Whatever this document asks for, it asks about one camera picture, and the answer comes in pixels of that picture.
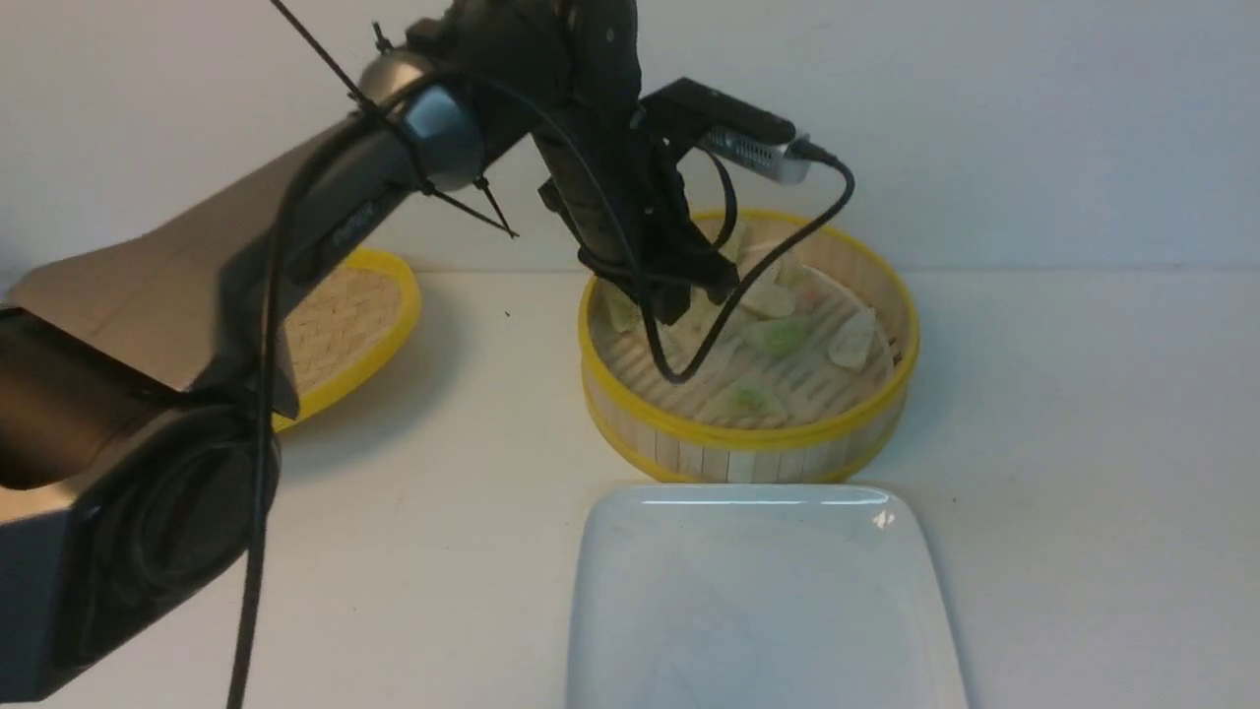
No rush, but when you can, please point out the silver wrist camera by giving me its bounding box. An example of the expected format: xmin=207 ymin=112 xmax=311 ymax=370
xmin=643 ymin=78 xmax=809 ymax=185

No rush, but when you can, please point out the white steamer liner cloth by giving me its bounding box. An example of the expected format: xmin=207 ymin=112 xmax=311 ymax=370
xmin=596 ymin=254 xmax=896 ymax=429

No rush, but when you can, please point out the white dumpling right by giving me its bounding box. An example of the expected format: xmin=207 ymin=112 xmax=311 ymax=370
xmin=827 ymin=309 xmax=877 ymax=372

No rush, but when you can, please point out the green dumpling centre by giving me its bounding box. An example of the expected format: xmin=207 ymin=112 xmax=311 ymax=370
xmin=740 ymin=315 xmax=811 ymax=358

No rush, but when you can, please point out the yellow rimmed bamboo steamer basket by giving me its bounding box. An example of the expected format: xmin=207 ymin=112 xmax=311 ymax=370
xmin=580 ymin=227 xmax=921 ymax=484

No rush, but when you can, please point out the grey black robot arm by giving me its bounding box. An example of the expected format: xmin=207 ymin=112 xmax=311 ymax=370
xmin=1 ymin=1 xmax=738 ymax=708

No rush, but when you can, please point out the green dumpling front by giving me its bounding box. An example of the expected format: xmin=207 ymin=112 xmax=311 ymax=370
xmin=719 ymin=382 xmax=788 ymax=427

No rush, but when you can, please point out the white dumpling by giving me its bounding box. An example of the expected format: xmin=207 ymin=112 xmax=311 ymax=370
xmin=827 ymin=309 xmax=877 ymax=372
xmin=738 ymin=283 xmax=796 ymax=319

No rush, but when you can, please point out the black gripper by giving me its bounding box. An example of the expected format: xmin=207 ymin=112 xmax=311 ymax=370
xmin=533 ymin=1 xmax=740 ymax=324

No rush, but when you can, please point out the yellow rimmed bamboo steamer lid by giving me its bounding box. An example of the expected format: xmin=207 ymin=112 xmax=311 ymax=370
xmin=272 ymin=248 xmax=422 ymax=432

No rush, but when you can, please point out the white square plate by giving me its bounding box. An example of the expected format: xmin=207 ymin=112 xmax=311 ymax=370
xmin=564 ymin=484 xmax=969 ymax=708

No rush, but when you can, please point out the white dumpling centre top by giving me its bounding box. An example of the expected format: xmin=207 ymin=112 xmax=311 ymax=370
xmin=738 ymin=283 xmax=796 ymax=319

